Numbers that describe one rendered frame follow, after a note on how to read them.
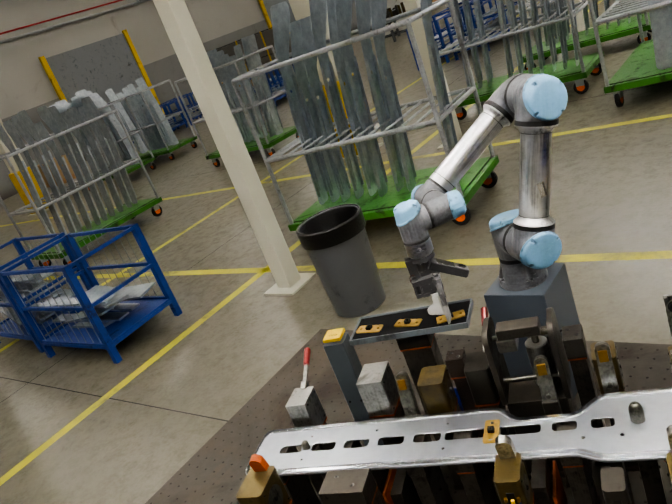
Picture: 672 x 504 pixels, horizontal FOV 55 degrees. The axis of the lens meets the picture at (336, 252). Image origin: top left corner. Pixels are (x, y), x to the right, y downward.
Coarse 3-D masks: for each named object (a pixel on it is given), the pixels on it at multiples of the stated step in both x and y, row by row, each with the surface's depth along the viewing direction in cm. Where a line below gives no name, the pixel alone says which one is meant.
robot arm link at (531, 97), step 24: (504, 96) 181; (528, 96) 168; (552, 96) 169; (528, 120) 172; (552, 120) 172; (528, 144) 175; (528, 168) 177; (528, 192) 179; (528, 216) 181; (528, 240) 180; (552, 240) 180; (528, 264) 183
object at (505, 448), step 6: (498, 438) 144; (504, 438) 144; (510, 438) 144; (498, 444) 144; (504, 444) 143; (510, 444) 143; (498, 450) 145; (504, 450) 144; (510, 450) 144; (504, 456) 146; (510, 456) 145
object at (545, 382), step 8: (536, 360) 165; (544, 360) 165; (536, 368) 166; (544, 368) 164; (544, 376) 166; (552, 376) 167; (544, 384) 166; (552, 384) 166; (544, 392) 167; (552, 392) 166; (544, 400) 167
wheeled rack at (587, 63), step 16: (544, 16) 846; (496, 32) 869; (512, 32) 806; (576, 32) 768; (448, 48) 889; (560, 64) 866; (592, 64) 807; (496, 80) 921; (560, 80) 802; (576, 80) 798; (480, 96) 868; (464, 112) 898
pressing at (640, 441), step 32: (416, 416) 178; (448, 416) 174; (480, 416) 169; (512, 416) 164; (544, 416) 160; (576, 416) 157; (608, 416) 153; (352, 448) 176; (384, 448) 171; (416, 448) 167; (448, 448) 162; (480, 448) 158; (544, 448) 151; (576, 448) 148; (608, 448) 144; (640, 448) 141
